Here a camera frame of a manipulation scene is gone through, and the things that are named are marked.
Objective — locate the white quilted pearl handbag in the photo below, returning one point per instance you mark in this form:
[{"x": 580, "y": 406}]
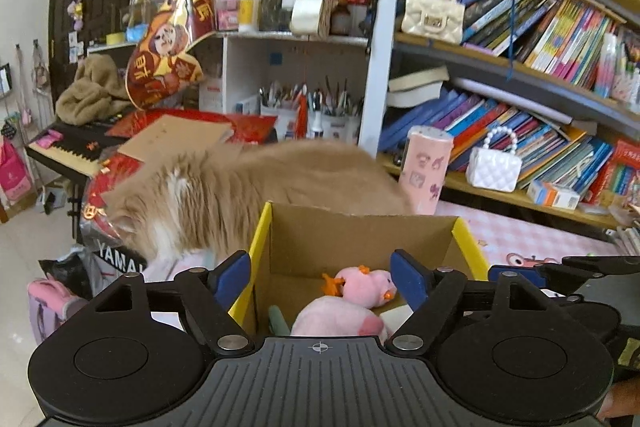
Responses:
[{"x": 495, "y": 170}]

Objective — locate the cream quilted handbag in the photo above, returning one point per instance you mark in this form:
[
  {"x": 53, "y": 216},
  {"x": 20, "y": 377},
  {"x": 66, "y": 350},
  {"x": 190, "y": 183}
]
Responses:
[{"x": 434, "y": 19}]

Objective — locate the brown blanket pile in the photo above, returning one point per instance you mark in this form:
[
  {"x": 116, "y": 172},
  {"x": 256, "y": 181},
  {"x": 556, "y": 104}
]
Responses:
[{"x": 98, "y": 92}]

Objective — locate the red gold decorative bag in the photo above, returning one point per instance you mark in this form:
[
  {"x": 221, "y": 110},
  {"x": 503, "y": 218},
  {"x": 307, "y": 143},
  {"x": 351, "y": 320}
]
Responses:
[{"x": 162, "y": 63}]

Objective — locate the large pink plush toy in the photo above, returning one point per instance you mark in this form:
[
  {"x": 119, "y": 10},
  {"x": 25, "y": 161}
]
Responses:
[{"x": 329, "y": 316}]

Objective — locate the pink printed table mat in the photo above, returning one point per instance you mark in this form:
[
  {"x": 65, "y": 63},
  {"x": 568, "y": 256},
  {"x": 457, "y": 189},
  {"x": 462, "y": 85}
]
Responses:
[{"x": 507, "y": 241}]

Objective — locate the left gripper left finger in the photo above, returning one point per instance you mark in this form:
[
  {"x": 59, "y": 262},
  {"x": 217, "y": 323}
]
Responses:
[{"x": 207, "y": 297}]

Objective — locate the yellow cardboard box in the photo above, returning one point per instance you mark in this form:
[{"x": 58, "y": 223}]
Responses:
[{"x": 293, "y": 246}]

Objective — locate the orange white medicine box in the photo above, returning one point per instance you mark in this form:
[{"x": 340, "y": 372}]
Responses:
[{"x": 552, "y": 195}]

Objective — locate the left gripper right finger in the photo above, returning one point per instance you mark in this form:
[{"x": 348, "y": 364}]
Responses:
[{"x": 433, "y": 297}]

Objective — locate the pink cylindrical tin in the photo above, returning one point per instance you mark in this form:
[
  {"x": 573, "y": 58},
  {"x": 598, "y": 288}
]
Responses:
[{"x": 424, "y": 167}]

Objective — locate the orange fluffy cat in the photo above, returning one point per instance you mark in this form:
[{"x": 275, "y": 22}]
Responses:
[{"x": 211, "y": 200}]

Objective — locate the white eraser block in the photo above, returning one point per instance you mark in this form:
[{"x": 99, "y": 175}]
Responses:
[{"x": 396, "y": 317}]

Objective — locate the wooden bookshelf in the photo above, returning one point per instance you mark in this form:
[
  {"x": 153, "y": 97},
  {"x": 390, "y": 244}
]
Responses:
[{"x": 611, "y": 120}]

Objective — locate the small pink plush chick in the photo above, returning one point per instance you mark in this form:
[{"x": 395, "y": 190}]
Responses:
[{"x": 362, "y": 286}]

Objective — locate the black electronic keyboard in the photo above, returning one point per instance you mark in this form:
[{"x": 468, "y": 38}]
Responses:
[{"x": 74, "y": 151}]

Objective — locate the white pen holder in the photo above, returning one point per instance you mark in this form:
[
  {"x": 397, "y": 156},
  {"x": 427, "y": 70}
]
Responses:
[{"x": 341, "y": 128}]

